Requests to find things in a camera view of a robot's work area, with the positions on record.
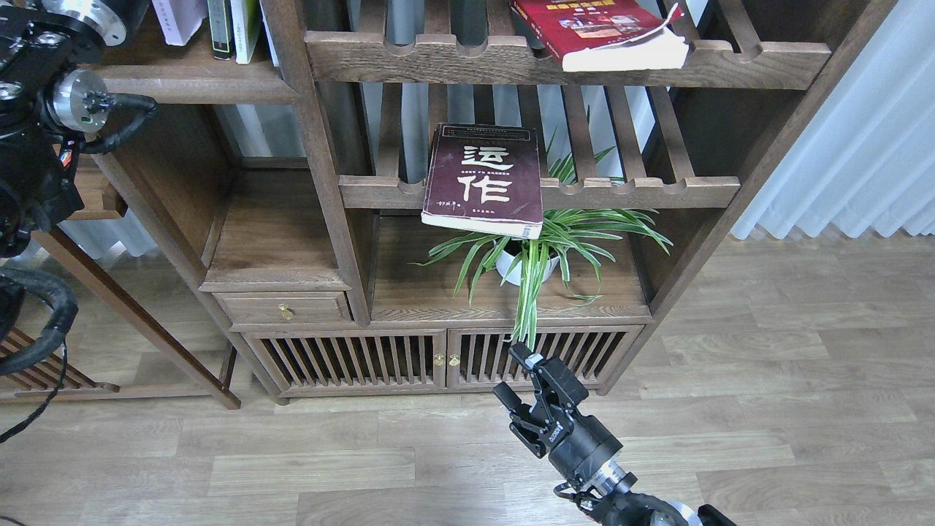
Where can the white plant pot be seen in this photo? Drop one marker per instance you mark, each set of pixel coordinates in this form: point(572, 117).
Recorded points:
point(512, 272)

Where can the dark green upright book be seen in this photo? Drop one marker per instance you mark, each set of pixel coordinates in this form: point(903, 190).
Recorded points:
point(219, 15)

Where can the pale lavender white book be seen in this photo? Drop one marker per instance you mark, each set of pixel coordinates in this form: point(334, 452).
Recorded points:
point(179, 20)

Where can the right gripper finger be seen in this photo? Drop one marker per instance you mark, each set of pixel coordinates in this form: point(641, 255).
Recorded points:
point(519, 412)
point(554, 383)

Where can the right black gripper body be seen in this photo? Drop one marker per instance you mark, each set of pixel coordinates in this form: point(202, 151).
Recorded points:
point(579, 447)

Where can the dark maroon book white characters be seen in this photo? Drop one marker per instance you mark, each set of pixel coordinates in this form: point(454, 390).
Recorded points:
point(485, 178)

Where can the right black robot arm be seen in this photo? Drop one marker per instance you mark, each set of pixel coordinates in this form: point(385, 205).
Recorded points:
point(624, 506)

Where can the red book on top rack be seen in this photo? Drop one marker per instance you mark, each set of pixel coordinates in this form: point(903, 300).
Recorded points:
point(595, 36)

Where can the white green upright book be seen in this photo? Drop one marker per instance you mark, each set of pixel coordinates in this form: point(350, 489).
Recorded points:
point(247, 23)

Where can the white pleated curtain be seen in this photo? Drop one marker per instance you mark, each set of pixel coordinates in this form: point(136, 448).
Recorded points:
point(866, 161)

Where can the green spider plant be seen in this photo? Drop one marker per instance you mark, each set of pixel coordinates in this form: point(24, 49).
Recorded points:
point(569, 232)

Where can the brass drawer knob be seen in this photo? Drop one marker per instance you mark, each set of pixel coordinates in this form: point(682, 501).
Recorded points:
point(285, 312)

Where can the dark wooden bookshelf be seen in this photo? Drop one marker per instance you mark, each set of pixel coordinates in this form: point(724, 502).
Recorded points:
point(301, 188)

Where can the thin white upright book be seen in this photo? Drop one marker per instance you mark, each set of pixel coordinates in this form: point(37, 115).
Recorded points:
point(270, 39)

